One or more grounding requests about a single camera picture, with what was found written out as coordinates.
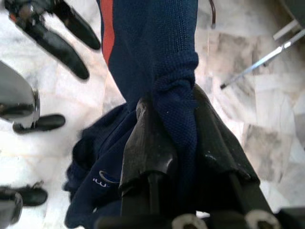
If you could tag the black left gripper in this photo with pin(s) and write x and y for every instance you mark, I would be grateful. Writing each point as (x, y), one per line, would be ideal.
(26, 12)

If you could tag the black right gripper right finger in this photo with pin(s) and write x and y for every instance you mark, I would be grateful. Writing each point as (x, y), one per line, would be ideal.
(219, 143)

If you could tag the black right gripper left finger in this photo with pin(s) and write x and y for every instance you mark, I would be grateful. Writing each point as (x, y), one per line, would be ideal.
(145, 148)

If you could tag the navy garment with red trim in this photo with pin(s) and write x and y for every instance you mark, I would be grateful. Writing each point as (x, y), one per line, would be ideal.
(152, 43)

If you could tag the red plastic hanger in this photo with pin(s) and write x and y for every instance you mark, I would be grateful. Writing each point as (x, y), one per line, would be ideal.
(214, 14)

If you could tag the black television console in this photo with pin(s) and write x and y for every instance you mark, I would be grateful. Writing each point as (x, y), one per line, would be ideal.
(293, 10)

